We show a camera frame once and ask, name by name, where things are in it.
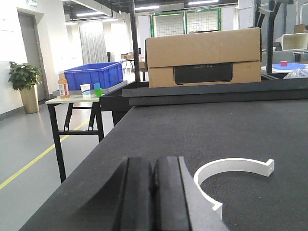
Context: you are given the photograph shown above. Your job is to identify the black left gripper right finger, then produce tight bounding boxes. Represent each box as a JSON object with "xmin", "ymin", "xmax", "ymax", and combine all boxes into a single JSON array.
[{"xmin": 154, "ymin": 156, "xmax": 228, "ymax": 231}]

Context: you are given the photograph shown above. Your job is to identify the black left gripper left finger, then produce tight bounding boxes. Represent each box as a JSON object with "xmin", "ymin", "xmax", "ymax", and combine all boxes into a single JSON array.
[{"xmin": 68, "ymin": 157, "xmax": 153, "ymax": 231}]

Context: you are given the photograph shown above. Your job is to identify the white curved PVC pipe clamp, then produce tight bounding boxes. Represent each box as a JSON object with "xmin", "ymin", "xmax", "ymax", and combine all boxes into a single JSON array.
[{"xmin": 193, "ymin": 158, "xmax": 274, "ymax": 219}]

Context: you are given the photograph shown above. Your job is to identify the folding table black legs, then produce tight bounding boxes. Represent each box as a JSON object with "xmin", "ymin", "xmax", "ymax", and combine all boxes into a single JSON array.
[{"xmin": 46, "ymin": 95, "xmax": 104, "ymax": 182}]

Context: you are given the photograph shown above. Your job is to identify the black foam board stack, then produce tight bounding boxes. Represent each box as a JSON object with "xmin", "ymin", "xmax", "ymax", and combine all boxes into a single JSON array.
[{"xmin": 100, "ymin": 78, "xmax": 308, "ymax": 124}]

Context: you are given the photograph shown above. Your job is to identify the white paper cup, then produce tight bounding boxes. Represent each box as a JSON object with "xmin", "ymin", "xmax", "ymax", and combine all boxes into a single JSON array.
[{"xmin": 80, "ymin": 84, "xmax": 91, "ymax": 97}]

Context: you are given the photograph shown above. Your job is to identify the blue plastic crate on table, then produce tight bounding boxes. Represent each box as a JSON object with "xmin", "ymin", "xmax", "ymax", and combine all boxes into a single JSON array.
[{"xmin": 64, "ymin": 62, "xmax": 123, "ymax": 90}]

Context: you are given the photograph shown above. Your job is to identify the black vertical pole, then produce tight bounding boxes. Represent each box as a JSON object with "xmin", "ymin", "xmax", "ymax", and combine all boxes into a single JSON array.
[{"xmin": 129, "ymin": 0, "xmax": 141, "ymax": 82}]

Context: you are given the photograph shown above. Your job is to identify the orange drink bottle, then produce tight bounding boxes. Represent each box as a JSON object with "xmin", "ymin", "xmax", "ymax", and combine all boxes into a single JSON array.
[{"xmin": 58, "ymin": 74, "xmax": 70, "ymax": 99}]

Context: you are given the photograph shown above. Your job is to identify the large cardboard box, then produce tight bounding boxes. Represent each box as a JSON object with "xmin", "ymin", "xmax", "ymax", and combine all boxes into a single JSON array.
[{"xmin": 145, "ymin": 27, "xmax": 261, "ymax": 88}]

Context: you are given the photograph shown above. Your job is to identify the potted green plant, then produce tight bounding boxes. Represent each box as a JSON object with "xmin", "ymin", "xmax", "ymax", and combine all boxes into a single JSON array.
[{"xmin": 8, "ymin": 61, "xmax": 42, "ymax": 114}]

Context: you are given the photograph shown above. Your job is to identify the shallow blue tray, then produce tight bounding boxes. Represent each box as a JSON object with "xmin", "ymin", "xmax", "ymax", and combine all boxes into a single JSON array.
[{"xmin": 272, "ymin": 63, "xmax": 308, "ymax": 72}]

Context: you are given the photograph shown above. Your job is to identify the white square duct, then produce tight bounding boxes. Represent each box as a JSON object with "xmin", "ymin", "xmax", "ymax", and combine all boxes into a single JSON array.
[{"xmin": 275, "ymin": 33, "xmax": 308, "ymax": 51}]

